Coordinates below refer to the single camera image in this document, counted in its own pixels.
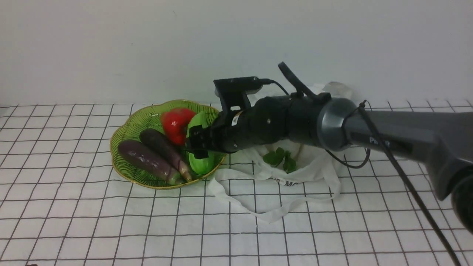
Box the black cable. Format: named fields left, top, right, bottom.
left=259, top=62, right=462, bottom=266

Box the white cloth tote bag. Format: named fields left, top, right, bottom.
left=208, top=81, right=353, bottom=224

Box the red bell pepper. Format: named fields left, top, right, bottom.
left=160, top=108, right=196, bottom=146

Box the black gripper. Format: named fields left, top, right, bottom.
left=186, top=96, right=292, bottom=159

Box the front purple eggplant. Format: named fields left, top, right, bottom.
left=117, top=140, right=185, bottom=185

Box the green glass leaf plate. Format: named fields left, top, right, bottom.
left=109, top=99, right=226, bottom=190

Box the white radish with leaves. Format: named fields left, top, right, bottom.
left=262, top=147, right=297, bottom=174

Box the white grid tablecloth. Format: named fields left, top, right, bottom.
left=0, top=104, right=455, bottom=266

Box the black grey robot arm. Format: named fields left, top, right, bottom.
left=186, top=93, right=473, bottom=231

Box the rear purple eggplant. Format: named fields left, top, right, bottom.
left=140, top=128, right=193, bottom=182

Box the green vegetable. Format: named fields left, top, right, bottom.
left=186, top=111, right=216, bottom=175

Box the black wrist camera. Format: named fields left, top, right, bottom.
left=213, top=77, right=263, bottom=112

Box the purple eggplant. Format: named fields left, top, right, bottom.
left=117, top=140, right=185, bottom=185
left=140, top=128, right=193, bottom=182

